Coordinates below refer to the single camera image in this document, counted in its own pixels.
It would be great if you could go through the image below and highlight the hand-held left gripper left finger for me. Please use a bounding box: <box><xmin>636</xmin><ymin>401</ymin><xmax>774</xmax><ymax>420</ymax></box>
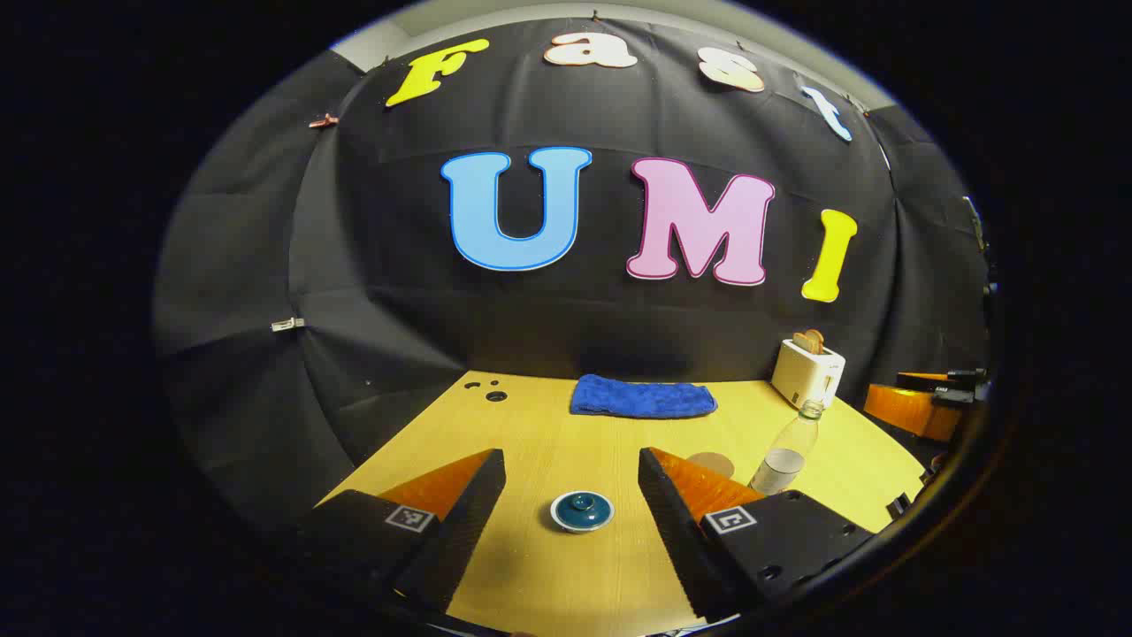
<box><xmin>301</xmin><ymin>449</ymin><xmax>507</xmax><ymax>613</ymax></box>

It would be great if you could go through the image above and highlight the white toaster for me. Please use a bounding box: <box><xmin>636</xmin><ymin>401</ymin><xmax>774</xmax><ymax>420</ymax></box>
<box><xmin>771</xmin><ymin>338</ymin><xmax>846</xmax><ymax>411</ymax></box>

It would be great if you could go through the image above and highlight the blue towel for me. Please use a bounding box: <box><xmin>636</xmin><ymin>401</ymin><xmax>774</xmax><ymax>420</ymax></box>
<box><xmin>570</xmin><ymin>373</ymin><xmax>718</xmax><ymax>419</ymax></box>

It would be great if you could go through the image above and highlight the black backdrop cloth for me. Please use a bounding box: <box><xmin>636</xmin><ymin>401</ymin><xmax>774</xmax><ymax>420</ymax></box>
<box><xmin>152</xmin><ymin>16</ymin><xmax>991</xmax><ymax>532</ymax></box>

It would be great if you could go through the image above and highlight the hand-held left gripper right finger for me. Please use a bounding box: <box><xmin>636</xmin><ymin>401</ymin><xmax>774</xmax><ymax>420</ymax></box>
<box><xmin>639</xmin><ymin>447</ymin><xmax>876</xmax><ymax>623</ymax></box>

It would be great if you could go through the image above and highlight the clear plastic water bottle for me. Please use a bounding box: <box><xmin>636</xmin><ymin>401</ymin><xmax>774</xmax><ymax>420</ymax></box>
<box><xmin>748</xmin><ymin>399</ymin><xmax>825</xmax><ymax>496</ymax></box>

